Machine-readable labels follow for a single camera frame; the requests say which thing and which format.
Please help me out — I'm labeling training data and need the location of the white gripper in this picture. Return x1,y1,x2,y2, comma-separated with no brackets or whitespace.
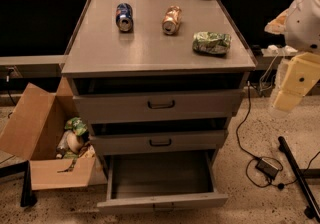
270,52,320,113

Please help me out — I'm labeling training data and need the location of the grey bottom drawer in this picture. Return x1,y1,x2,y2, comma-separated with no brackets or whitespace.
97,150,228,214

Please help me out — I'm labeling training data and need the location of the grey drawer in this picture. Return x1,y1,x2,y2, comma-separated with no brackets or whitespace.
74,89,243,124
90,130,228,155
97,150,228,214

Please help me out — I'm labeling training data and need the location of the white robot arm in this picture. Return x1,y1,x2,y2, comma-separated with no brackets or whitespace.
265,0,320,117

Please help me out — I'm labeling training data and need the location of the grey top drawer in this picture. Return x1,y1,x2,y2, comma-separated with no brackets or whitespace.
74,89,243,124

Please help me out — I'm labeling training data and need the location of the grey drawer cabinet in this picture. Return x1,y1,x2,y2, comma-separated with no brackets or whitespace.
61,0,258,182

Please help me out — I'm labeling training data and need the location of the grey middle drawer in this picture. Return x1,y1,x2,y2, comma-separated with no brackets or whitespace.
90,130,228,155

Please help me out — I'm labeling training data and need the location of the white power strip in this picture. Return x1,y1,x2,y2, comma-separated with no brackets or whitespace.
284,45,298,54

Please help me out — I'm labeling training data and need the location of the white charger plug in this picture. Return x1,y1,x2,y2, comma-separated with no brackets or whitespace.
267,45,279,53

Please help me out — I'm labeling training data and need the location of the black power adapter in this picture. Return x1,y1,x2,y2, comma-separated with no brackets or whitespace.
255,159,279,180

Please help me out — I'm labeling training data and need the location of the black stand leg right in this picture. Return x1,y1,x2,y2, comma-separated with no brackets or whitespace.
278,136,320,223

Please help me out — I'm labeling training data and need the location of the black stand leg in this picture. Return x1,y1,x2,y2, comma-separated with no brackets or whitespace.
0,161,37,207
278,136,320,223

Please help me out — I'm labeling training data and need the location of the green chip bag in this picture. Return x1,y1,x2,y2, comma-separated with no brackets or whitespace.
192,31,231,55

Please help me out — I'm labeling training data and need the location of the orange soda can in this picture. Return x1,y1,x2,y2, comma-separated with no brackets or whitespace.
162,6,182,35

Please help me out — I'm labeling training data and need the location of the blue soda can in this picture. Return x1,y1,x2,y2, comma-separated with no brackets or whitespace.
116,3,133,32

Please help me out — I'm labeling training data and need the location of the green snack bag in box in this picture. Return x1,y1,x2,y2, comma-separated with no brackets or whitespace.
64,117,88,136

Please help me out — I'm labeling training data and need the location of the white round object in box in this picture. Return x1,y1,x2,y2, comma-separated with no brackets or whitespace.
67,132,84,154

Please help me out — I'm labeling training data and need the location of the brown cardboard box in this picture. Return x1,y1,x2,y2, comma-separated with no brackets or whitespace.
0,78,107,190

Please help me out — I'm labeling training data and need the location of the black stand leg left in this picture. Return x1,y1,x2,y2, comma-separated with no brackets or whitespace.
0,161,37,207

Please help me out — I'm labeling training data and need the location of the black adapter cable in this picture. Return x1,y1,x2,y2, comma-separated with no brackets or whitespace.
235,81,320,190

